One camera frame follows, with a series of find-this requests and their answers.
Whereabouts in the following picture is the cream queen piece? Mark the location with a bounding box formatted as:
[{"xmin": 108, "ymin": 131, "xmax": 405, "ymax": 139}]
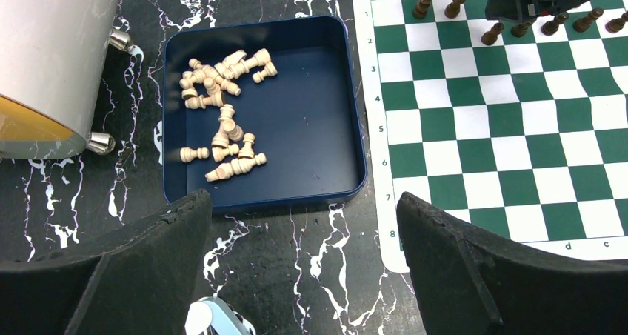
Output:
[{"xmin": 222, "ymin": 48, "xmax": 271, "ymax": 80}]

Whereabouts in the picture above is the green white chess board mat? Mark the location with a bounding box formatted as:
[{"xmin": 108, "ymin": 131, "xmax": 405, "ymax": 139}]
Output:
[{"xmin": 353, "ymin": 0, "xmax": 627, "ymax": 273}]

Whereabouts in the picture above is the cream knight piece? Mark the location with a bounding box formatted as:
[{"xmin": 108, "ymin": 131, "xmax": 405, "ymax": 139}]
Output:
[{"xmin": 214, "ymin": 50, "xmax": 247, "ymax": 77}]

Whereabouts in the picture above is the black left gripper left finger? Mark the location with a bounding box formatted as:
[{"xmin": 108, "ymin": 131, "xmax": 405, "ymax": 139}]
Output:
[{"xmin": 1, "ymin": 189, "xmax": 213, "ymax": 334}]

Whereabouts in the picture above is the cream orange cylindrical drum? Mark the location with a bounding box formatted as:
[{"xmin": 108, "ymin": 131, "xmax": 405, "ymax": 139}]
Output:
[{"xmin": 1, "ymin": 0, "xmax": 133, "ymax": 159}]

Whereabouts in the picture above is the dark brown rook piece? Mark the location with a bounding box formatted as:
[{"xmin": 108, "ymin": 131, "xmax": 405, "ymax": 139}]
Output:
[{"xmin": 412, "ymin": 0, "xmax": 432, "ymax": 20}]

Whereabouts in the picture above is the dark brown bishop piece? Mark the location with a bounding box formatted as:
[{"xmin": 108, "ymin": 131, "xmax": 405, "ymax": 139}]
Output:
[{"xmin": 444, "ymin": 0, "xmax": 466, "ymax": 19}]

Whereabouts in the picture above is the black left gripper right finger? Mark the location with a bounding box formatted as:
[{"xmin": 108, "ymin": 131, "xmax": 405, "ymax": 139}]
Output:
[{"xmin": 396, "ymin": 192, "xmax": 627, "ymax": 334}]

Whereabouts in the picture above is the dark brown pawn piece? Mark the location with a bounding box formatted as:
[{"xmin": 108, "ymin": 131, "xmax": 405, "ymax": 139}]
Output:
[
  {"xmin": 572, "ymin": 7, "xmax": 604, "ymax": 33},
  {"xmin": 481, "ymin": 22, "xmax": 505, "ymax": 46},
  {"xmin": 541, "ymin": 12, "xmax": 569, "ymax": 36},
  {"xmin": 510, "ymin": 21, "xmax": 533, "ymax": 38},
  {"xmin": 605, "ymin": 12, "xmax": 628, "ymax": 34}
]

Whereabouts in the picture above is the blue square tray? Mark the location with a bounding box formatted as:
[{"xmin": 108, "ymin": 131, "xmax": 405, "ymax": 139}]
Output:
[{"xmin": 161, "ymin": 16, "xmax": 367, "ymax": 213}]

